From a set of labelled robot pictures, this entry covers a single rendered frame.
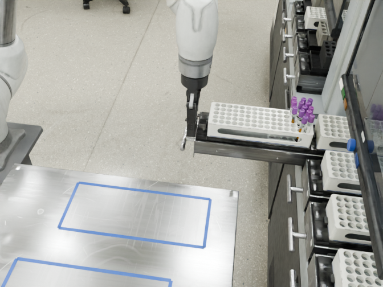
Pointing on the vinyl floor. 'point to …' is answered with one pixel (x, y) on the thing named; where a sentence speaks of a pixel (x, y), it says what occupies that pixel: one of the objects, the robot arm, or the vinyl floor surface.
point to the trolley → (113, 231)
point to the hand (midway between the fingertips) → (192, 127)
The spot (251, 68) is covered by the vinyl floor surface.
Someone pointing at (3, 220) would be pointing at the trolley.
